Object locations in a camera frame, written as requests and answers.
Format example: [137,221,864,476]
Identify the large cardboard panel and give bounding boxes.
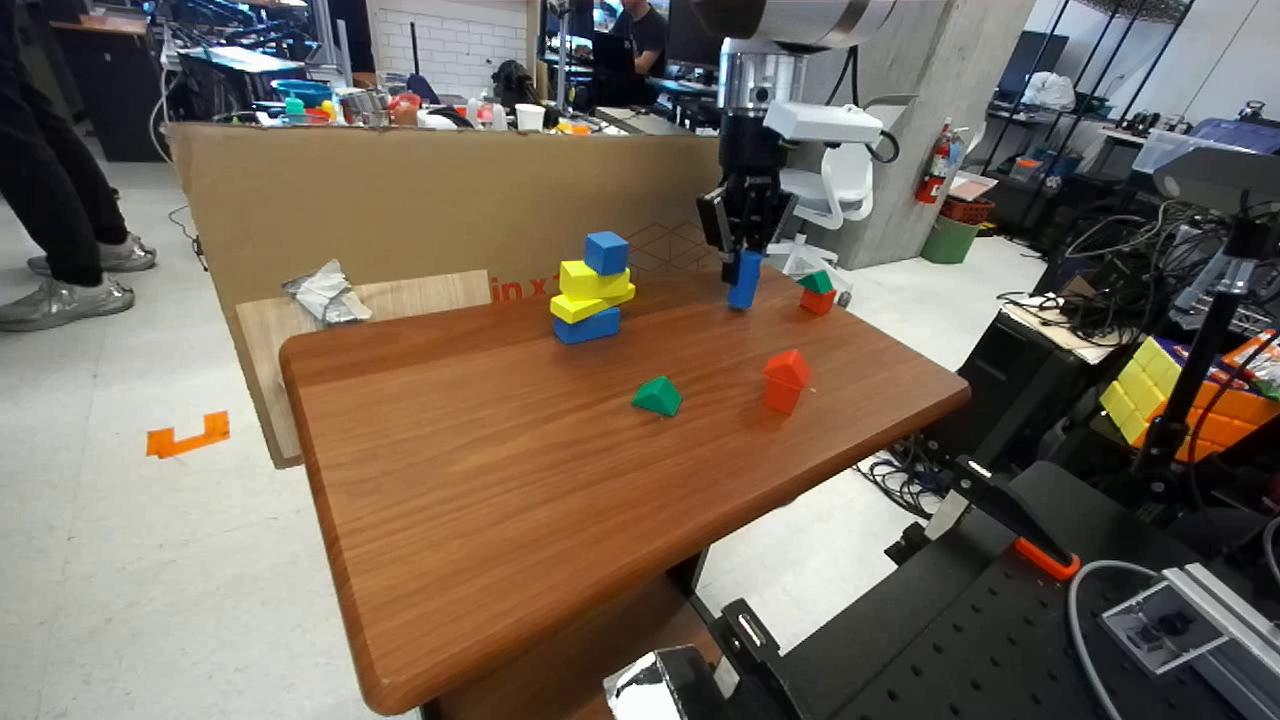
[168,119,730,326]

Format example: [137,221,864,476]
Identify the black perforated breadboard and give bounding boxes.
[762,456,1280,720]

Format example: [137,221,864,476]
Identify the red crate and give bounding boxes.
[940,173,1002,228]

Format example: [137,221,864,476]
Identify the black computer monitor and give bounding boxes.
[658,0,726,73]

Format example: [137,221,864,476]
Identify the green bin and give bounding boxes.
[917,217,980,267]

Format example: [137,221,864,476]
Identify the green triangular block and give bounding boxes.
[627,373,689,419]

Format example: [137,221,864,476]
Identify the yellow flat block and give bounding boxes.
[545,287,612,327]

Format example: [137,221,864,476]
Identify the black tripod pole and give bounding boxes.
[1127,210,1280,506]

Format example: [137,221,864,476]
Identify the shiny metal table base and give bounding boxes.
[601,645,735,720]

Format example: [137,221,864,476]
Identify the seated person in black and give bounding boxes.
[593,0,674,114]

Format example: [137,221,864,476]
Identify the white cable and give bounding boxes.
[1065,556,1169,720]

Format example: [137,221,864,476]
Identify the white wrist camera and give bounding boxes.
[760,100,893,147]

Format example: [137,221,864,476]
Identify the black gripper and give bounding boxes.
[695,114,790,286]

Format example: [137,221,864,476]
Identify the aluminium rail bracket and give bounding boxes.
[1100,562,1280,720]

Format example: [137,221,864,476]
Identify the red house-shaped block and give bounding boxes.
[760,348,816,419]

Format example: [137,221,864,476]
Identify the yellow arch block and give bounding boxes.
[554,255,638,307]

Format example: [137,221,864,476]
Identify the black desk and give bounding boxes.
[638,73,726,138]

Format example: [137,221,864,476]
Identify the person's black trouser legs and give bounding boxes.
[0,0,137,293]

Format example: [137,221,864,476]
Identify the white office chair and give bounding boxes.
[740,100,912,272]

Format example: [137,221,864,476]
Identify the orange-handled black clamp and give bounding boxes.
[947,456,1085,589]

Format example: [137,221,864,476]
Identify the blue rectangular block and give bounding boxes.
[546,307,627,353]

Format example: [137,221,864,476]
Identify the yellow foam pad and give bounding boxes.
[1095,338,1187,453]

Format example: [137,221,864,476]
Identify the crumpled white cloth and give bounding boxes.
[280,255,376,333]

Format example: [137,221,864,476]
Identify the blue cube block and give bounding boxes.
[581,228,630,281]

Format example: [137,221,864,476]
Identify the grey sneaker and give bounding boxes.
[25,234,159,281]
[0,272,140,338]

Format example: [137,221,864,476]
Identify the orange box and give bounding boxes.
[1173,333,1280,470]

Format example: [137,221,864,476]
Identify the blue cylinder block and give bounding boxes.
[723,250,766,322]

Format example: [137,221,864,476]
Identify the red fire extinguisher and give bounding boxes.
[912,119,970,210]

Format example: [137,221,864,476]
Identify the orange floor tape marker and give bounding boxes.
[145,410,234,465]

